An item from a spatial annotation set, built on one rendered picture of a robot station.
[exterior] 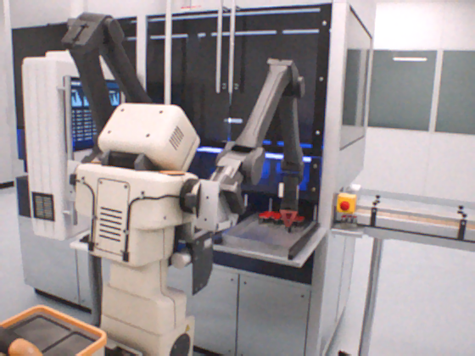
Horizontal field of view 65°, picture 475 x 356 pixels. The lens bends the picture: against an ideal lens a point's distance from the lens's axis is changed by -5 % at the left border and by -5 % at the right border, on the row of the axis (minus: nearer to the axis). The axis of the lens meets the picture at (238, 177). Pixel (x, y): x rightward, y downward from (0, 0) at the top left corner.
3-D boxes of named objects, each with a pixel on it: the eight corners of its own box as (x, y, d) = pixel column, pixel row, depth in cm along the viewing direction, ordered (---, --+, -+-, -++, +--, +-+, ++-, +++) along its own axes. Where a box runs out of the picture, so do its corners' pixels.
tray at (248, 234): (257, 219, 175) (257, 211, 175) (314, 228, 165) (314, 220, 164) (221, 242, 145) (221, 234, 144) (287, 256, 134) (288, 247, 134)
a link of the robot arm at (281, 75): (267, 47, 117) (299, 50, 114) (274, 80, 128) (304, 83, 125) (211, 167, 98) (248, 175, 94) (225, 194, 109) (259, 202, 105)
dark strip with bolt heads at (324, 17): (308, 197, 168) (320, 4, 152) (318, 199, 166) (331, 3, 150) (307, 198, 167) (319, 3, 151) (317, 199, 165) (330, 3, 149)
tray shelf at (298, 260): (194, 204, 201) (194, 201, 201) (330, 227, 173) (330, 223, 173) (133, 231, 158) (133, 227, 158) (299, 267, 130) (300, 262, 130)
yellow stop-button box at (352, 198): (339, 208, 168) (340, 191, 167) (355, 210, 166) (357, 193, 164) (336, 212, 162) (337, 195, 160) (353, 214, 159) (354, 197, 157)
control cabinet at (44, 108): (99, 207, 210) (95, 59, 195) (129, 212, 205) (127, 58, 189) (28, 236, 163) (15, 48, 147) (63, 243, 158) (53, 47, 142)
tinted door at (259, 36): (229, 141, 180) (234, 8, 168) (322, 149, 162) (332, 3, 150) (229, 141, 179) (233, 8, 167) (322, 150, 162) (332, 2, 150)
